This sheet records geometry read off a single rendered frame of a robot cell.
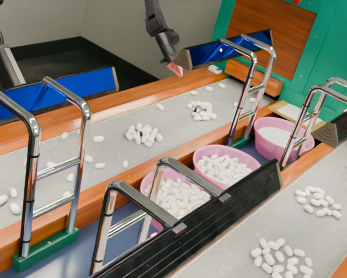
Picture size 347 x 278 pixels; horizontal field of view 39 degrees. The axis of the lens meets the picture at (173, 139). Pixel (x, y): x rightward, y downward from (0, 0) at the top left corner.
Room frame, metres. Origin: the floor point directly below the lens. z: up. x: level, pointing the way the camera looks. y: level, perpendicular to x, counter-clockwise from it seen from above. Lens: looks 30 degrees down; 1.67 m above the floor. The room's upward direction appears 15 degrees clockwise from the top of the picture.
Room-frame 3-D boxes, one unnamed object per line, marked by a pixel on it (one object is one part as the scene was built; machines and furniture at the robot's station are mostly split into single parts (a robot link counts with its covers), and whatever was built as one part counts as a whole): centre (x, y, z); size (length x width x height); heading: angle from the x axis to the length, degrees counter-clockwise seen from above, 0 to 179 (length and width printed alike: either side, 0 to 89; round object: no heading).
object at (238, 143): (1.82, -0.19, 0.90); 0.20 x 0.19 x 0.45; 148
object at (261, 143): (1.86, -0.45, 0.72); 0.27 x 0.27 x 0.10
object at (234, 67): (2.27, -0.31, 0.83); 0.30 x 0.06 x 0.07; 58
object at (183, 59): (1.86, -0.12, 1.08); 0.62 x 0.08 x 0.07; 148
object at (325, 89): (1.61, -0.53, 0.90); 0.20 x 0.19 x 0.45; 148
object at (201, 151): (1.49, -0.22, 0.72); 0.27 x 0.27 x 0.10
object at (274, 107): (2.05, -0.57, 0.77); 0.33 x 0.15 x 0.01; 58
